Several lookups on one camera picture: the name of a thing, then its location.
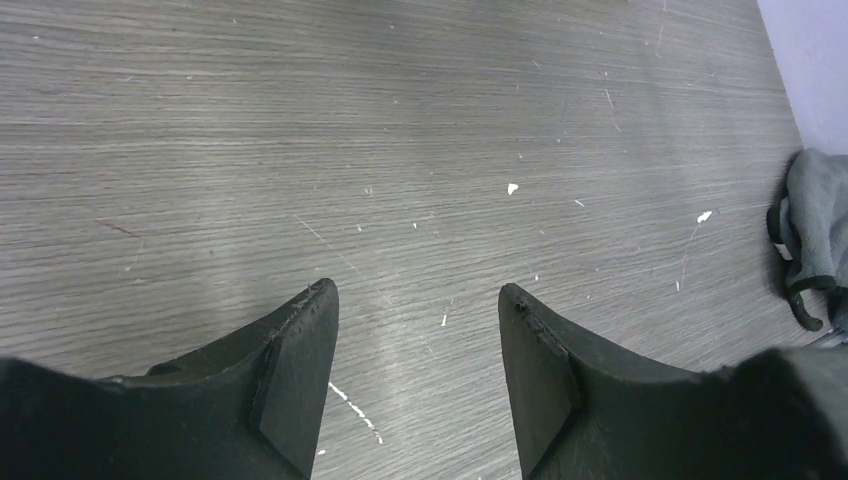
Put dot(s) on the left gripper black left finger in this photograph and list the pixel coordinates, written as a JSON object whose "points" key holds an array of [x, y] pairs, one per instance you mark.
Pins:
{"points": [[248, 405]]}

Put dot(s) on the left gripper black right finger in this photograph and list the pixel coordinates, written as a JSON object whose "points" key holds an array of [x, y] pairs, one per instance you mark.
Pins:
{"points": [[584, 407]]}

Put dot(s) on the grey cloth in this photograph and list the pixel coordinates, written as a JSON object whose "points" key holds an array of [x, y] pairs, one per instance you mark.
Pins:
{"points": [[808, 228]]}

